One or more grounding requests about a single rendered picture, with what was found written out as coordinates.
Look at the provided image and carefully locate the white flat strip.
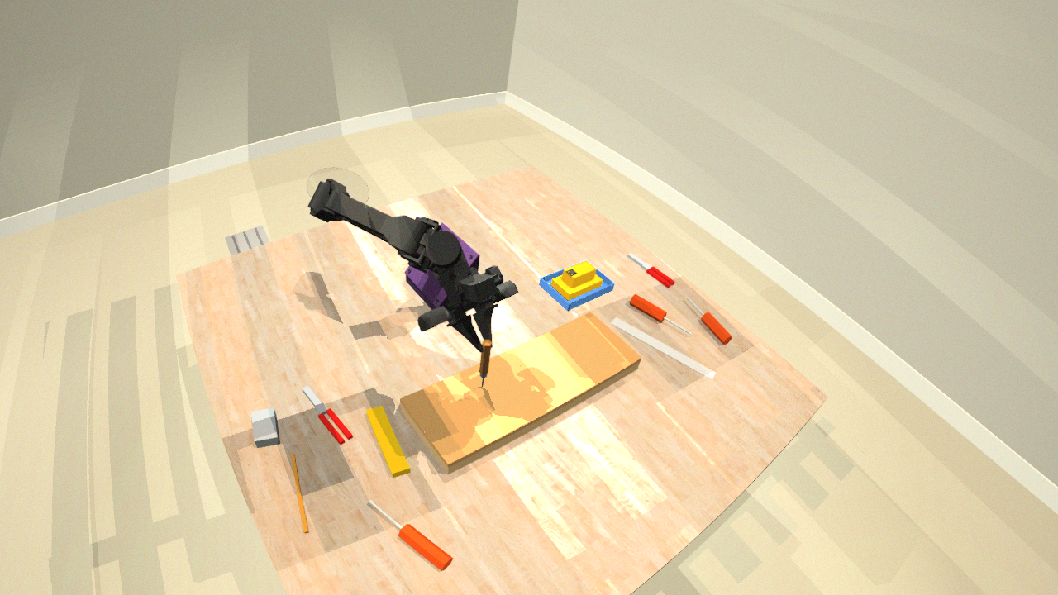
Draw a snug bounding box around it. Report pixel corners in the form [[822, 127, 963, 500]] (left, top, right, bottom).
[[612, 317, 716, 380]]

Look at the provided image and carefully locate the awl with orange handle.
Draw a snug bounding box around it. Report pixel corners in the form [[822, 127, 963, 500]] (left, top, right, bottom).
[[479, 340, 492, 387]]

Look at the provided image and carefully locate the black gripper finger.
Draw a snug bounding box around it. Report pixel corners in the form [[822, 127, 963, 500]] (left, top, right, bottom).
[[446, 315, 484, 351], [472, 304, 498, 343]]

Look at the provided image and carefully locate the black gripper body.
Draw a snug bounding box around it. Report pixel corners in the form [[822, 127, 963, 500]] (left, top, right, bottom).
[[417, 263, 519, 332]]

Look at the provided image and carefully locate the yellow thin rod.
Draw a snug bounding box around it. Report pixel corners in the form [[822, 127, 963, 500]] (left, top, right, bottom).
[[291, 453, 309, 534]]

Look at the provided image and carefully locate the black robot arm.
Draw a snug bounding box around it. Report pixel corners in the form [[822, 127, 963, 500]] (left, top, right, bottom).
[[308, 178, 503, 304]]

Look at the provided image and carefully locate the white rectangular block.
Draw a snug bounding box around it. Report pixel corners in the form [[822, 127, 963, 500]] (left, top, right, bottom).
[[252, 408, 280, 448]]

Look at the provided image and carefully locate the blue rectangular tray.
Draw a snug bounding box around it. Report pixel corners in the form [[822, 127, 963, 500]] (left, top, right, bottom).
[[539, 267, 615, 311]]

